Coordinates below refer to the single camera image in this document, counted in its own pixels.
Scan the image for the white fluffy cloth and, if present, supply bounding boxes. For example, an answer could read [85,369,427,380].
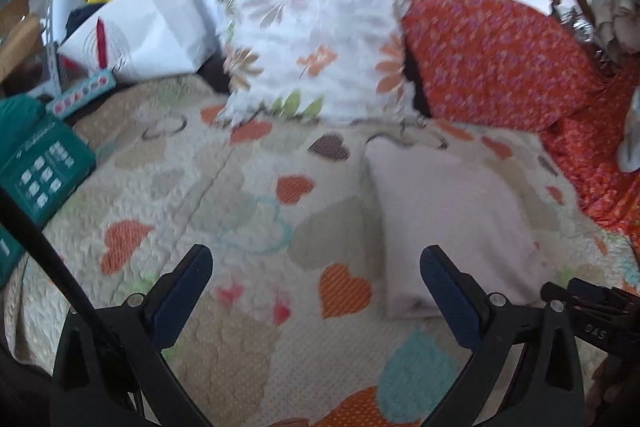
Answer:
[594,0,640,60]

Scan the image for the white paper bag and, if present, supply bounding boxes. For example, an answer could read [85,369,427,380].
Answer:
[56,0,217,84]

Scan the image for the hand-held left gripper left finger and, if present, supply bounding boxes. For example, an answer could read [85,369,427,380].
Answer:
[51,244,215,427]

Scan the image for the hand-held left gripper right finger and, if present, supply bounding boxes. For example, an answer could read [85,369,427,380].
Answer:
[419,245,586,427]

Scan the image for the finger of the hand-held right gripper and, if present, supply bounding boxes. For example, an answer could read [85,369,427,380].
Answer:
[540,278,640,310]

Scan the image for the grey white cloth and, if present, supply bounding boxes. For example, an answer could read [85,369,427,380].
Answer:
[616,89,640,174]

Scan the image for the teal box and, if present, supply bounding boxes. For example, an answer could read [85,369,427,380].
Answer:
[0,97,97,285]

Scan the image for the teal strip with pink dots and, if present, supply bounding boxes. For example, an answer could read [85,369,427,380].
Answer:
[46,71,117,118]

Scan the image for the heart print quilt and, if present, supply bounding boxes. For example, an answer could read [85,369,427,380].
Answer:
[4,74,640,427]

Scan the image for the black strap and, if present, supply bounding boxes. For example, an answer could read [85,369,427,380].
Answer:
[0,186,132,360]

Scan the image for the red floral cushion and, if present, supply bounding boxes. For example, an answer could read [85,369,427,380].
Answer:
[400,0,608,134]

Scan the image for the pale pink small garment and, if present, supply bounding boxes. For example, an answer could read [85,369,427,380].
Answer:
[364,136,548,320]

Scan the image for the white floral pillow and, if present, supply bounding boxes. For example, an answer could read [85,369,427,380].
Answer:
[214,0,418,128]

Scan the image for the red floral blanket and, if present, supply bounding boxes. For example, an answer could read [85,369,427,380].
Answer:
[537,57,640,253]

